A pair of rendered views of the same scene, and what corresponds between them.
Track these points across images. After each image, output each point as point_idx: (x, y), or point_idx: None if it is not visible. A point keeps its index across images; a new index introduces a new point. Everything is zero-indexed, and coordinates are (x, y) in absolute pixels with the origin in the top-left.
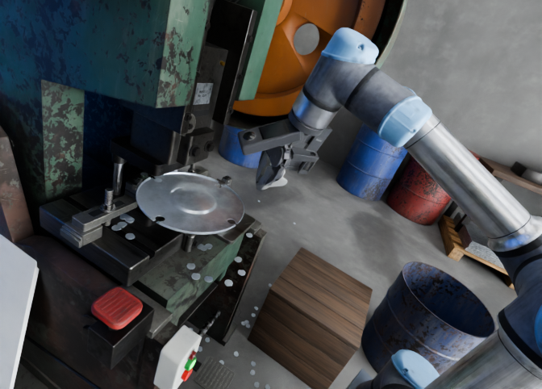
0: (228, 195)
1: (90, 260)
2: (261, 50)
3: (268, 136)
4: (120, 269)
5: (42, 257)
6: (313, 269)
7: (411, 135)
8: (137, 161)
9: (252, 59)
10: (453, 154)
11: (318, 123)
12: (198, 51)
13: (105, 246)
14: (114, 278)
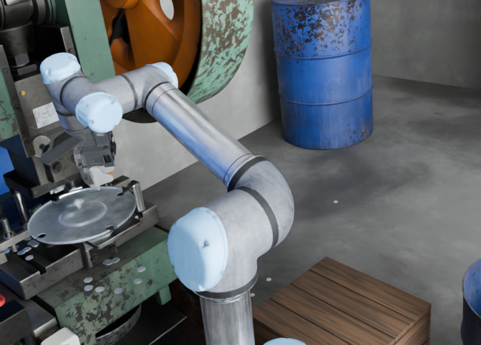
0: (125, 202)
1: (3, 283)
2: (96, 50)
3: (56, 145)
4: (16, 285)
5: None
6: (330, 285)
7: (92, 124)
8: (19, 188)
9: (85, 64)
10: (172, 119)
11: (73, 127)
12: (6, 92)
13: (6, 268)
14: (18, 294)
